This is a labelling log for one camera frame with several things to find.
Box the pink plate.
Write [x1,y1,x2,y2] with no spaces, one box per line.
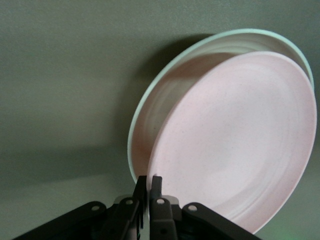
[149,51,318,235]

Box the light green plate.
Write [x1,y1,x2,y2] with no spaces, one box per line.
[126,28,315,183]

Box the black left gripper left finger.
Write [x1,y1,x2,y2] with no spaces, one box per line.
[12,175,148,240]

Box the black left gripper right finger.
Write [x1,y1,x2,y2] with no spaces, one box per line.
[149,175,261,240]

